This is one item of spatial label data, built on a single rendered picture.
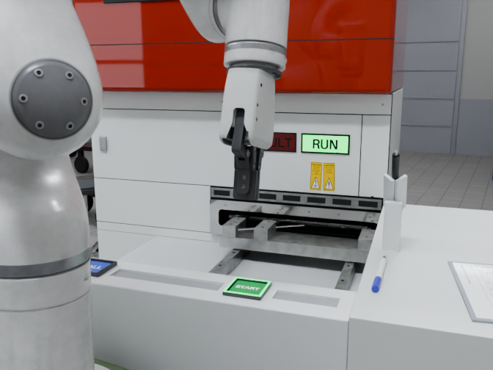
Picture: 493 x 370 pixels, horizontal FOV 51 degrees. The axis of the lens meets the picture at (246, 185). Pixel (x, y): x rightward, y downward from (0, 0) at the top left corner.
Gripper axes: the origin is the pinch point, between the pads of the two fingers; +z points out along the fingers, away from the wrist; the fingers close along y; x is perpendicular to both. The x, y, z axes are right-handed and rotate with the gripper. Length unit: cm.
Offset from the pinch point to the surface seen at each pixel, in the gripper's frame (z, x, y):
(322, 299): 15.2, 10.6, -4.8
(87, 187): 11, -176, -213
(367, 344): 18.9, 17.4, 0.4
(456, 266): 10.7, 28.8, -20.2
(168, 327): 21.1, -10.3, -0.1
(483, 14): -280, 106, -795
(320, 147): -10, -1, -57
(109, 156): -5, -60, -58
